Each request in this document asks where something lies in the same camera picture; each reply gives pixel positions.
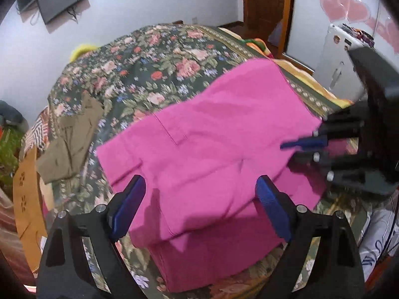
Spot white mini fridge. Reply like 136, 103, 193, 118
313, 24, 369, 102

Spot olive green folded pants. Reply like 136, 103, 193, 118
36, 94, 103, 184

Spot floral dark green bedspread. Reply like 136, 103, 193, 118
43, 24, 369, 298

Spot colourful striped blanket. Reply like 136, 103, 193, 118
242, 38, 353, 108

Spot pink pants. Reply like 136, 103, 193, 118
95, 57, 348, 294

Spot orange wooden headboard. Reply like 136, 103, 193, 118
13, 147, 47, 273

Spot brown wooden door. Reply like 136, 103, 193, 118
243, 0, 294, 57

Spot green patterned bag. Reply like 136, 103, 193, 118
1, 126, 24, 196

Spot grey plush toy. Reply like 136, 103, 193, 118
0, 100, 28, 133

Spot striped red white cloth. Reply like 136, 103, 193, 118
22, 106, 49, 155

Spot yellow pillow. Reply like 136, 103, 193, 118
69, 44, 98, 63

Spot pink heart wall decoration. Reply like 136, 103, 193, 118
320, 0, 398, 54

